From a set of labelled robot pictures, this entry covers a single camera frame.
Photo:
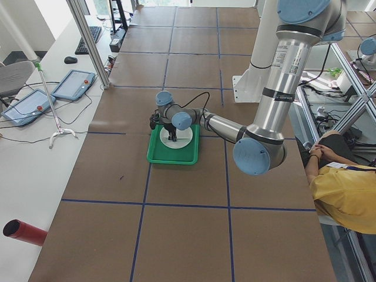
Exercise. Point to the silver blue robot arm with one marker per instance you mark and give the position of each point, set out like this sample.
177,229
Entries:
259,146

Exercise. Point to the near blue teach pendant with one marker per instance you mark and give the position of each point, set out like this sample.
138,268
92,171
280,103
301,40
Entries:
27,109

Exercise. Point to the brown paper table cover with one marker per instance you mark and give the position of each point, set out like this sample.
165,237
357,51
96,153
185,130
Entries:
122,218

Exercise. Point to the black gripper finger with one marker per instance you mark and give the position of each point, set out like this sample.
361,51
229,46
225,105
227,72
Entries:
172,138

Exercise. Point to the green plastic tray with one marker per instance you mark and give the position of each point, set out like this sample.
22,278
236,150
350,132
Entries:
160,154

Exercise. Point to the far blue teach pendant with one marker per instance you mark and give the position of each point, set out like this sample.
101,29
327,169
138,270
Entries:
74,85

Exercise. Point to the black computer mouse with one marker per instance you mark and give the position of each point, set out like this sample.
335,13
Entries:
70,60

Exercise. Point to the blue teach pendant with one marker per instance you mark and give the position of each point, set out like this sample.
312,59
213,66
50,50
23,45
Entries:
74,85
27,109

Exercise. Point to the red cylinder bottle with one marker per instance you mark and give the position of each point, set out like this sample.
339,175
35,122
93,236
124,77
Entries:
22,231

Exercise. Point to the white round plate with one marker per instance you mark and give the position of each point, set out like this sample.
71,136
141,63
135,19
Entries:
184,137

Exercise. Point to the aluminium frame post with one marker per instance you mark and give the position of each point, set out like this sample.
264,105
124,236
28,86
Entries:
83,27

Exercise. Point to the grabber reach tool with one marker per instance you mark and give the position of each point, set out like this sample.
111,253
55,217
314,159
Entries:
60,130

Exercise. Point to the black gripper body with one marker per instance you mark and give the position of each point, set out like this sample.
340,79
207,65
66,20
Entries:
170,129

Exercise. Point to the person in yellow shirt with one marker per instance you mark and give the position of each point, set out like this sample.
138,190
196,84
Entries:
341,188

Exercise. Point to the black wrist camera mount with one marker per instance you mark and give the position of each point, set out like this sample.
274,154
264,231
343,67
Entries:
154,119

